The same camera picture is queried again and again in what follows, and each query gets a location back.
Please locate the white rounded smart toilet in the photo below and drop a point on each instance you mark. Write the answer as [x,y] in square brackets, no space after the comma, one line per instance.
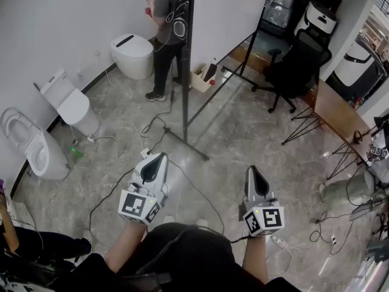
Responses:
[132,56]

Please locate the person's right white shoe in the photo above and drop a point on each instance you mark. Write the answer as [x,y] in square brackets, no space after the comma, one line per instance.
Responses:
[202,223]

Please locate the white power strip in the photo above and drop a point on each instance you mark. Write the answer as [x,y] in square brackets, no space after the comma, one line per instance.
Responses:
[146,153]
[278,240]

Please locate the person's left white shoe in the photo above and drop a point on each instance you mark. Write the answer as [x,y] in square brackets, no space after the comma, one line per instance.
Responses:
[168,218]

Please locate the white toilet with tank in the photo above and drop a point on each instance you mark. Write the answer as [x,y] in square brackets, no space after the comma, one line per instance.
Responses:
[76,108]

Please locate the beige storage box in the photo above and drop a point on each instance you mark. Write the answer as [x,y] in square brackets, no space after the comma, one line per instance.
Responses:
[199,82]

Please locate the white toilet with open lid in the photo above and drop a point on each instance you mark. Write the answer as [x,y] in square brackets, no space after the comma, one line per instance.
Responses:
[45,154]

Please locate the black headset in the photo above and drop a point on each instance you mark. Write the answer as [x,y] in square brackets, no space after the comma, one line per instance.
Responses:
[358,137]

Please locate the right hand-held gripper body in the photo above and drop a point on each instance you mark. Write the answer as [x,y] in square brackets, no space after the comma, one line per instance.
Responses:
[270,219]

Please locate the person's white shoe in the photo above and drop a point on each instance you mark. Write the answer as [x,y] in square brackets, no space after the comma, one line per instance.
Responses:
[168,218]
[202,223]

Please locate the person's black clothing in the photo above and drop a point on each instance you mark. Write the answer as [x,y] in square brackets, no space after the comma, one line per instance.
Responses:
[188,260]

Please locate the green plastic bottle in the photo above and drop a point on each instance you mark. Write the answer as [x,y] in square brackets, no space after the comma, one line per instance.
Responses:
[76,152]

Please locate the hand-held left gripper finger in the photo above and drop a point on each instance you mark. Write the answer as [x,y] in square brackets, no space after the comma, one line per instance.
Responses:
[162,181]
[138,170]

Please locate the white rounded machine black screen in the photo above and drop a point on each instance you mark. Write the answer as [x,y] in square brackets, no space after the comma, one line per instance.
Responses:
[319,20]

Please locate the plastic-wrapped black appliance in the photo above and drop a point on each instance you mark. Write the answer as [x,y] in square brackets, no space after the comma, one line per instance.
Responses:
[278,8]

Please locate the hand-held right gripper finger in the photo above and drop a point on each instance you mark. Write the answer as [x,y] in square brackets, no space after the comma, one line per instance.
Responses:
[249,187]
[272,192]

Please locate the person's right forearm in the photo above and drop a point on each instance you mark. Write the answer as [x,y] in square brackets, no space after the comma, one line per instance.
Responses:
[255,257]

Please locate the person's left forearm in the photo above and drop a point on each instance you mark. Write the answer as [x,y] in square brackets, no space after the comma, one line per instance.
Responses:
[124,245]

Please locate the white and black rounded machine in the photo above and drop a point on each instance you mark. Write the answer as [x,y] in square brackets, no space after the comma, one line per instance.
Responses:
[355,59]

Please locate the white partition board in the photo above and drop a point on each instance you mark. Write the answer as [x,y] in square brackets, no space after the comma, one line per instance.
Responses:
[225,17]

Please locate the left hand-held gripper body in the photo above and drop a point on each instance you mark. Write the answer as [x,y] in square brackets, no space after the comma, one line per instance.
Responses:
[133,205]

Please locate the black office chair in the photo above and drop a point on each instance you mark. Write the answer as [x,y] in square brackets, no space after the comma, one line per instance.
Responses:
[298,71]

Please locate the grey cloth bag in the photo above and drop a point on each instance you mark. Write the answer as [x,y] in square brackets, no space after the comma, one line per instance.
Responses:
[340,187]

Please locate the wooden table with hairpin legs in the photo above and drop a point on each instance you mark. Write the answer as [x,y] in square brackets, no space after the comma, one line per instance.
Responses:
[334,108]

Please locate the purple cleaning tool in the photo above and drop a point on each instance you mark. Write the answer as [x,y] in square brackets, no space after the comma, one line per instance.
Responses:
[1,184]

